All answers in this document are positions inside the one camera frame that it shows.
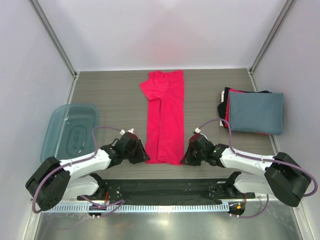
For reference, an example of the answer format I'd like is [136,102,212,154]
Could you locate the pink t shirt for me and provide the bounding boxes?
[139,70,185,165]

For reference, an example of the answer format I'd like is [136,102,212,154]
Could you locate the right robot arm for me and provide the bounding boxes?
[180,133,312,207]

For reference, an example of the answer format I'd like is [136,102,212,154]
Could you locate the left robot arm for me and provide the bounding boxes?
[25,131,150,214]

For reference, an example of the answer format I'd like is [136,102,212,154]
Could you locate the folded black t shirt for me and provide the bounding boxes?
[217,87,245,119]

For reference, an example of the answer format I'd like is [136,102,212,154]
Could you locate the folded white t shirt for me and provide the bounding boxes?
[219,90,225,127]

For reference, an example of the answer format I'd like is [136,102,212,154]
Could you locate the clear blue plastic bin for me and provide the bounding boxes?
[40,103,99,162]

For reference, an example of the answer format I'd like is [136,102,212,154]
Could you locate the folded grey-blue t shirt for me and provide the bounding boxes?
[228,91,284,135]

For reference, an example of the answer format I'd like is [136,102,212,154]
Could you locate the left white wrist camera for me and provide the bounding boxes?
[119,128,135,136]

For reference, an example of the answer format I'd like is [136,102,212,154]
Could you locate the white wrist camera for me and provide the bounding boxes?
[119,128,135,136]
[193,127,208,140]

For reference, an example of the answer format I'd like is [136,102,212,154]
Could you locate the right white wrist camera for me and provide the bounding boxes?
[193,127,208,140]

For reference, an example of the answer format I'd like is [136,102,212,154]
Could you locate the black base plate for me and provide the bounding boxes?
[87,178,256,206]

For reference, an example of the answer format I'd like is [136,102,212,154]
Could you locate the slotted cable duct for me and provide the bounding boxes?
[47,202,229,213]

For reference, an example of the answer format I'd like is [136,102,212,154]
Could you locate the right aluminium frame post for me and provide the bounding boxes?
[248,0,298,75]

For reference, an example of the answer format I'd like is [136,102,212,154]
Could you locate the aluminium frame post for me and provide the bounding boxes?
[248,0,298,75]
[29,0,79,78]

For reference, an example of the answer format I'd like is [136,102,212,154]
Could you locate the left aluminium frame post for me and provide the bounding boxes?
[29,0,79,78]

